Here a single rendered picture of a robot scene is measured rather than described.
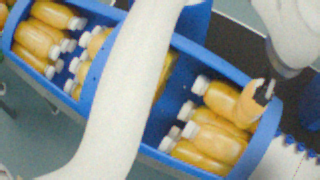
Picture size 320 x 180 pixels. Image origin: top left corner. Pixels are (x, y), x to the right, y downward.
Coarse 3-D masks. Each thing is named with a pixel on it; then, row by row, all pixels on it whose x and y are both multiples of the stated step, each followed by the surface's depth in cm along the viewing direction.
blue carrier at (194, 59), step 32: (32, 0) 133; (64, 0) 123; (64, 64) 143; (96, 64) 115; (192, 64) 136; (224, 64) 120; (64, 96) 122; (192, 96) 140; (160, 128) 138; (160, 160) 122; (256, 160) 111
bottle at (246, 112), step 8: (256, 80) 94; (248, 88) 94; (240, 96) 100; (248, 96) 94; (240, 104) 99; (248, 104) 94; (256, 104) 93; (240, 112) 101; (248, 112) 96; (256, 112) 95; (240, 120) 104; (248, 120) 101; (256, 120) 104
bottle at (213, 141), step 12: (192, 132) 120; (204, 132) 119; (216, 132) 119; (228, 132) 120; (204, 144) 118; (216, 144) 118; (228, 144) 118; (240, 144) 118; (216, 156) 119; (228, 156) 118; (240, 156) 117
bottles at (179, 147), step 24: (24, 48) 129; (72, 48) 139; (168, 48) 133; (48, 72) 128; (72, 96) 127; (192, 120) 127; (216, 120) 125; (168, 144) 125; (192, 144) 124; (216, 168) 121
